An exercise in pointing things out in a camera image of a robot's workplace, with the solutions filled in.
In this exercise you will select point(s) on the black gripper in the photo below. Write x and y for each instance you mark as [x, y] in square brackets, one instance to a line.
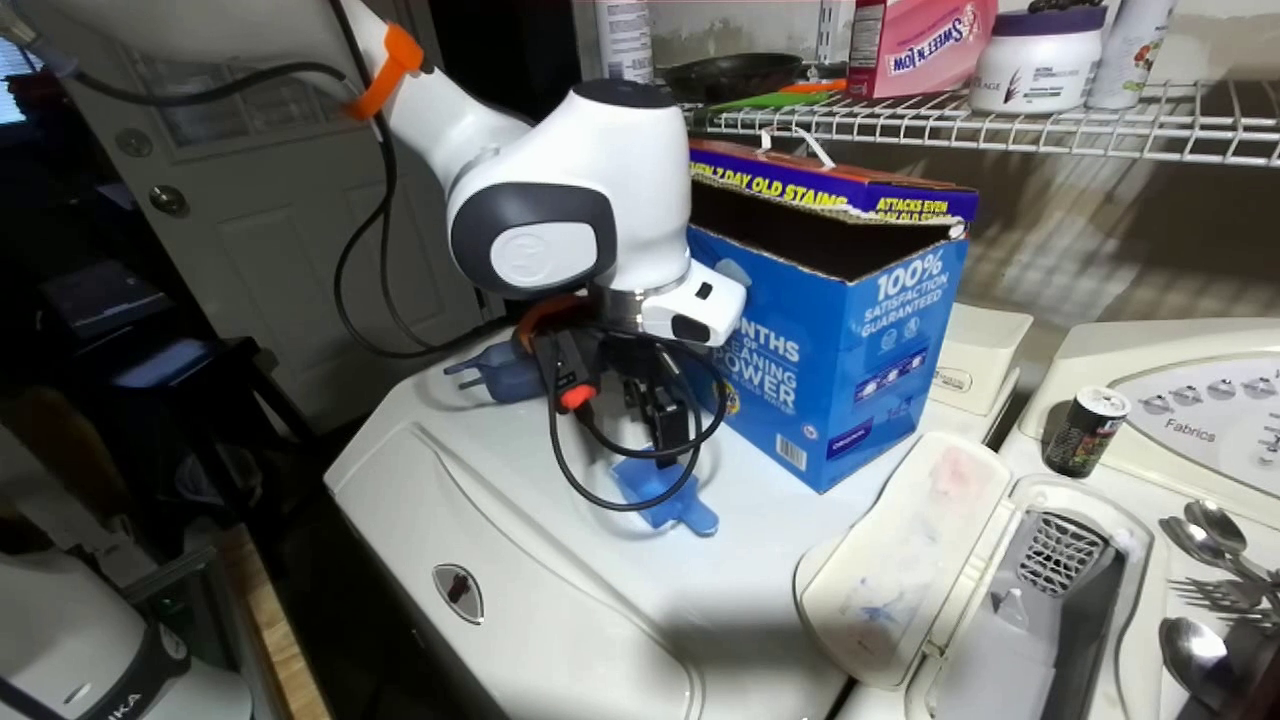
[572, 357]

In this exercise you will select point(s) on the small blue plastic block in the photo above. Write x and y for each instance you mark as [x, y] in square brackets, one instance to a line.
[672, 513]

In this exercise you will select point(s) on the blue cardboard detergent box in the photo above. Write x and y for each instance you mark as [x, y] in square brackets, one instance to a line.
[866, 360]

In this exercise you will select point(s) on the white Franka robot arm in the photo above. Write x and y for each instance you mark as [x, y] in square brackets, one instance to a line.
[602, 162]

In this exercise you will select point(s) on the pink cardboard box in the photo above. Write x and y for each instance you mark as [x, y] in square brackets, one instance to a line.
[923, 44]

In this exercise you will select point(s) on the white jar purple lid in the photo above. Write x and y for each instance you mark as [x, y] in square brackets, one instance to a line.
[1040, 67]

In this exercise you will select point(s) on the white washing machine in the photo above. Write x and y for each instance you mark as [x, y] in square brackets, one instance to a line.
[572, 601]

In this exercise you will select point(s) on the colourful flat packet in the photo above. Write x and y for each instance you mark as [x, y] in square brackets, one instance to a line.
[795, 93]

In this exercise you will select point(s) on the black frying pan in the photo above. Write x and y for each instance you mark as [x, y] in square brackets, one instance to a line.
[732, 75]

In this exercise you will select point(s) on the black shelf rack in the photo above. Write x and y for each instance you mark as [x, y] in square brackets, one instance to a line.
[261, 402]

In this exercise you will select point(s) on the dark drink can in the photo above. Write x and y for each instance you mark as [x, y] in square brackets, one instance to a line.
[1082, 435]

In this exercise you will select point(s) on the grey lint screen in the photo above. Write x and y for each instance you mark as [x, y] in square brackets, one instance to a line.
[1067, 561]

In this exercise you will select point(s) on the white panelled door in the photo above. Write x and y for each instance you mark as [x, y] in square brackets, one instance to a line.
[267, 242]

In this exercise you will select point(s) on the wooden robot platform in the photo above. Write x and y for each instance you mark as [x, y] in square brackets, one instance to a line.
[283, 652]

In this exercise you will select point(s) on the white dryer machine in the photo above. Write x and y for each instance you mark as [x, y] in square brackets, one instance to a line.
[1107, 341]

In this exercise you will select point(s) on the metal spoon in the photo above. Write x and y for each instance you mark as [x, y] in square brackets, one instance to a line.
[1189, 647]
[1216, 521]
[1189, 542]

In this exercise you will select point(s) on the metal fork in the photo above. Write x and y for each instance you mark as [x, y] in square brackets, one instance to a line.
[1205, 595]

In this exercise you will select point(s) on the white printed bottle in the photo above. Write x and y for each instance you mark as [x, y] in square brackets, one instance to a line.
[1130, 52]

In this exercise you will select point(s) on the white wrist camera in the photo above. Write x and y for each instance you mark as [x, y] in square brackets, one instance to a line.
[695, 315]

